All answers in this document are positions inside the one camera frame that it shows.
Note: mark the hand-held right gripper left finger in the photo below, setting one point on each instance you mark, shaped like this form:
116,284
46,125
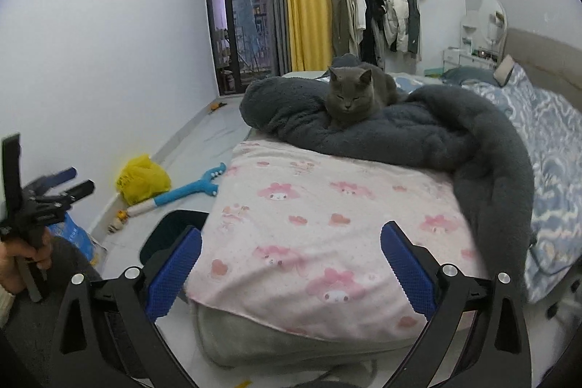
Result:
175,274

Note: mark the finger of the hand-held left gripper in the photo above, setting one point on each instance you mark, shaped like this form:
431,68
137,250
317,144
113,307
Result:
82,189
63,175

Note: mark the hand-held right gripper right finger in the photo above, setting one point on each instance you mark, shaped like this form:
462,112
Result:
407,274

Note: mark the dark teal trash bin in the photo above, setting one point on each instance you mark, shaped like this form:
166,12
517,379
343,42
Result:
168,229

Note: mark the person's left hand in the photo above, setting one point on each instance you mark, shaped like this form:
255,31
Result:
11,265

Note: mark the blue snack bag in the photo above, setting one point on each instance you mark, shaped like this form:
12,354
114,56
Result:
75,233

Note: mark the dark fuzzy cloth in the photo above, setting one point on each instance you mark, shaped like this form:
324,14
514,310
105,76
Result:
63,260

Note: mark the yellow plastic bag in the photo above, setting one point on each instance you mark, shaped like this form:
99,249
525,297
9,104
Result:
141,181

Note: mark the blue forked massage stick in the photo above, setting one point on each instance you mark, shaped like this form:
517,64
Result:
182,190

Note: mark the pink printed blanket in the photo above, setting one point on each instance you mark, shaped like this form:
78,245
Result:
295,210

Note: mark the dark grey fleece blanket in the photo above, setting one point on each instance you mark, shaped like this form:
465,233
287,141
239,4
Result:
409,133

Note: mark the black office chair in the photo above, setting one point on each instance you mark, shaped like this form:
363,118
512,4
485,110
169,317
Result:
551,310

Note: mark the small orange toy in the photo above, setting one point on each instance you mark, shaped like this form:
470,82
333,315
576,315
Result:
213,108

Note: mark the grey cat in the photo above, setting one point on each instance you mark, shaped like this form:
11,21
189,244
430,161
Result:
350,97

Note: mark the blue patterned duvet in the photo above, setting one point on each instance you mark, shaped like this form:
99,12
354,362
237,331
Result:
554,142

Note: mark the dark blue pillow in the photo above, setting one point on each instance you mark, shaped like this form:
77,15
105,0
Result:
468,75

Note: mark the white vanity dresser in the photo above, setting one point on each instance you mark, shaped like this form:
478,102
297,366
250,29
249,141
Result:
454,58

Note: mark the black framed balcony door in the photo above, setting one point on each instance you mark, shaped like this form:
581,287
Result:
211,6

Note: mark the brown cushion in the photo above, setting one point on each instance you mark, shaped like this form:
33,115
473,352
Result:
504,70

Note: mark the dark grey hanging garment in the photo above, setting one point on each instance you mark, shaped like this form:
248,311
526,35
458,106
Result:
411,20

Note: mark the beige bed headboard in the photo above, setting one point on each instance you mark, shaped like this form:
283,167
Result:
545,56

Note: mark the beige coat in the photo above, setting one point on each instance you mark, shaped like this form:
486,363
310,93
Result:
348,15

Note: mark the white puffer jacket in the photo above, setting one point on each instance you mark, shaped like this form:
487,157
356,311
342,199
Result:
395,6

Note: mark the black jacket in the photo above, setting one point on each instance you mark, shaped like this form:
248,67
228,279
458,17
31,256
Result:
373,6

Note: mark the white shirt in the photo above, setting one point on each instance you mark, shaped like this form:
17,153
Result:
361,6

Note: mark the round white mirror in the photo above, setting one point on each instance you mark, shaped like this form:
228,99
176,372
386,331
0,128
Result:
489,8

